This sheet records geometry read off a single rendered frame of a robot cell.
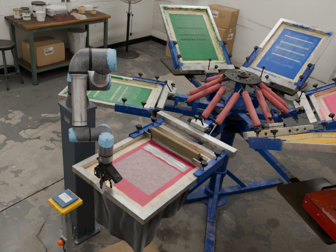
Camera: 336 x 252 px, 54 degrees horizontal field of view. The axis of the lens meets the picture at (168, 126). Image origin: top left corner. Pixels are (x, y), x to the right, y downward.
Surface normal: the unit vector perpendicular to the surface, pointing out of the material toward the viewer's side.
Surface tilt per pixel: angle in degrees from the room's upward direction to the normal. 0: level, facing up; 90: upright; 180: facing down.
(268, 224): 0
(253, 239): 0
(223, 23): 90
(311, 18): 90
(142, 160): 0
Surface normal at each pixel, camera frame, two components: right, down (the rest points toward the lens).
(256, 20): -0.63, 0.34
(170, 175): 0.12, -0.85
